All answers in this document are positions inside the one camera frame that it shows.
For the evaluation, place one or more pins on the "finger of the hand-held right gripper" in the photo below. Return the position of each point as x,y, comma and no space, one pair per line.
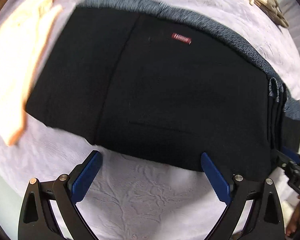
288,153

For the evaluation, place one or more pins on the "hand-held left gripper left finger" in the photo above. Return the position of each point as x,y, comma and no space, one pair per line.
86,177

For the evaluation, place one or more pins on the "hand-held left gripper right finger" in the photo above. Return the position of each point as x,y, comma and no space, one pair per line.
215,177

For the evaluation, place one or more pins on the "black pants with floral stripes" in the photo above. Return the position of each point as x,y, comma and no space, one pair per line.
152,92

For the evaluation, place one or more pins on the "person's right hand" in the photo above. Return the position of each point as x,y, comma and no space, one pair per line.
298,217

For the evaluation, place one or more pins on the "pink embossed bedspread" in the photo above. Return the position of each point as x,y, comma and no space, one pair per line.
150,205

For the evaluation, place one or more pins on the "pale yellow cloth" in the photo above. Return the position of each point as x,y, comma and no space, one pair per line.
17,62

